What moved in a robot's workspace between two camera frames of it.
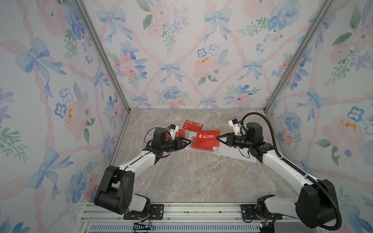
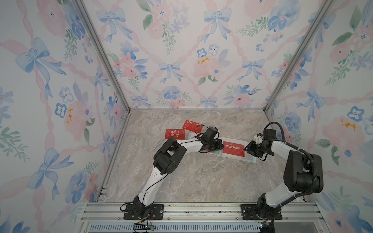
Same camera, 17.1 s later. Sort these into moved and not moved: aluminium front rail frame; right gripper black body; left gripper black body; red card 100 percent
Moved: red card 100 percent; left gripper black body; right gripper black body
Not moved: aluminium front rail frame
